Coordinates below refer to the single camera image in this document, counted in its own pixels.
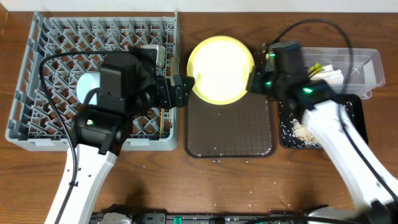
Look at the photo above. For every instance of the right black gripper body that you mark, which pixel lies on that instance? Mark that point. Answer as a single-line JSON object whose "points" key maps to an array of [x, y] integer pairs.
{"points": [[270, 86]]}

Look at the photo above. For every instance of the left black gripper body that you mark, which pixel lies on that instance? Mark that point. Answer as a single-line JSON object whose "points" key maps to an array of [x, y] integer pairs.
{"points": [[161, 98]]}

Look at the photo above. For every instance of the yellow round plate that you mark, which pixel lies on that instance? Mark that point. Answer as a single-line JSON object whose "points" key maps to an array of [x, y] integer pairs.
{"points": [[220, 66]]}

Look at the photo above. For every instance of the green orange snack wrapper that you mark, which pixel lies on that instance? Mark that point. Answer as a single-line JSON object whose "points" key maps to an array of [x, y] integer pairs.
{"points": [[317, 68]]}

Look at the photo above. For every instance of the rice food scraps pile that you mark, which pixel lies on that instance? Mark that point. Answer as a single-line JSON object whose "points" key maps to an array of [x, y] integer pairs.
{"points": [[293, 134]]}

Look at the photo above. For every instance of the white paper napkin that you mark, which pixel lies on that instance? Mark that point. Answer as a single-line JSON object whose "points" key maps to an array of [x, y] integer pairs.
{"points": [[330, 75]]}

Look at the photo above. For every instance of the light blue bowl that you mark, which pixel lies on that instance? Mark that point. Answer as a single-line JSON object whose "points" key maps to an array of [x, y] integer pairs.
{"points": [[87, 82]]}

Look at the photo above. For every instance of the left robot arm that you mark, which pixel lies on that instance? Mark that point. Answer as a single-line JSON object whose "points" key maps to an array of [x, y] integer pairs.
{"points": [[128, 86]]}

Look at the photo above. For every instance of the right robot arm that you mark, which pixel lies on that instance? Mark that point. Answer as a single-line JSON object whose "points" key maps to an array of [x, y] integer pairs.
{"points": [[320, 110]]}

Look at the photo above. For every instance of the black rectangular waste tray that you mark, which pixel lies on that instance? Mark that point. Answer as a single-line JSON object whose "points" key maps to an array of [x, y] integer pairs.
{"points": [[354, 110]]}

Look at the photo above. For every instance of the clear plastic waste bin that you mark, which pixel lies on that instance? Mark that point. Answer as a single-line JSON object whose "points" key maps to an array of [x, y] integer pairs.
{"points": [[367, 71]]}

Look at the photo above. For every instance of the dark brown serving tray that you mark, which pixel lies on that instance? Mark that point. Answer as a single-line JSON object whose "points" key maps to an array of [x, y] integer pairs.
{"points": [[243, 129]]}

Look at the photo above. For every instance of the grey plastic dish rack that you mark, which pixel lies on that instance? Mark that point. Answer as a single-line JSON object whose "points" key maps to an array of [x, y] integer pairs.
{"points": [[32, 124]]}

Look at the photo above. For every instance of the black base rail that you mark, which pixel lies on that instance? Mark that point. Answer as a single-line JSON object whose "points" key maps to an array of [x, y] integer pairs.
{"points": [[119, 214]]}

